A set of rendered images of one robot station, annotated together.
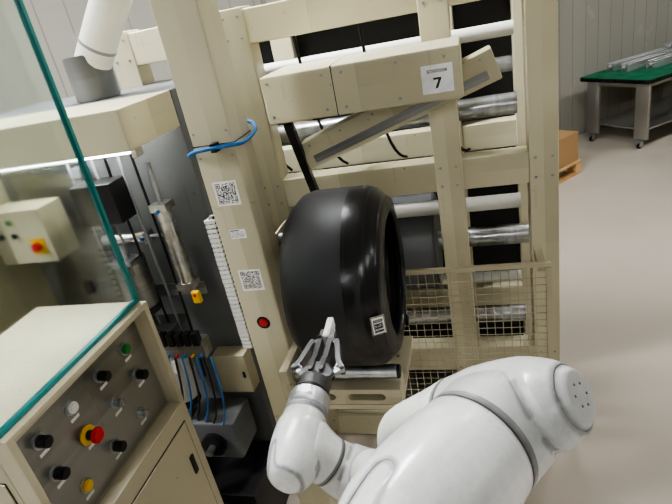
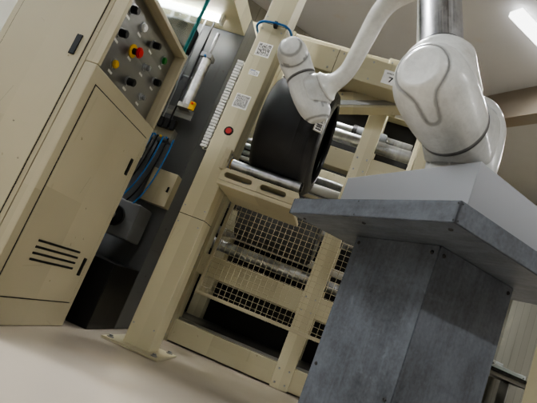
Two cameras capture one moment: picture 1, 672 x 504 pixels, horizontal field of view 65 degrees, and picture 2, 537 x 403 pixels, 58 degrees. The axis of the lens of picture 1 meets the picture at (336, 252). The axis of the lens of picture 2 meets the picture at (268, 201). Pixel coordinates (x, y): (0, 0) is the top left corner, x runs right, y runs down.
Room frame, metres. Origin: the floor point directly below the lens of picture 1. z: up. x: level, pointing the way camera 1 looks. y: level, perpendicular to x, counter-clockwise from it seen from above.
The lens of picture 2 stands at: (-0.70, 0.20, 0.39)
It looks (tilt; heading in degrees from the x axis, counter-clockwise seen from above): 11 degrees up; 354
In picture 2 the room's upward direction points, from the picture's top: 22 degrees clockwise
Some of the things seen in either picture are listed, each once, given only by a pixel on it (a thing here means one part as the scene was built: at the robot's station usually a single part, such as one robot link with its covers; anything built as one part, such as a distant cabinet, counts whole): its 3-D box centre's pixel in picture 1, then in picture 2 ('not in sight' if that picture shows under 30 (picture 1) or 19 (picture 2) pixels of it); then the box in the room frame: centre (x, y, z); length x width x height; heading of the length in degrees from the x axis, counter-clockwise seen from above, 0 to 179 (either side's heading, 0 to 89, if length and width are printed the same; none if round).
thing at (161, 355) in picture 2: not in sight; (141, 345); (1.56, 0.26, 0.01); 0.27 x 0.27 x 0.02; 73
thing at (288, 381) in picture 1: (302, 346); (233, 172); (1.56, 0.18, 0.90); 0.40 x 0.03 x 0.10; 163
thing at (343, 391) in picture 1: (347, 387); (259, 188); (1.37, 0.05, 0.84); 0.36 x 0.09 x 0.06; 73
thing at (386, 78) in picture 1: (364, 80); (348, 75); (1.76, -0.20, 1.71); 0.61 x 0.25 x 0.15; 73
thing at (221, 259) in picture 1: (233, 284); (224, 105); (1.56, 0.35, 1.19); 0.05 x 0.04 x 0.48; 163
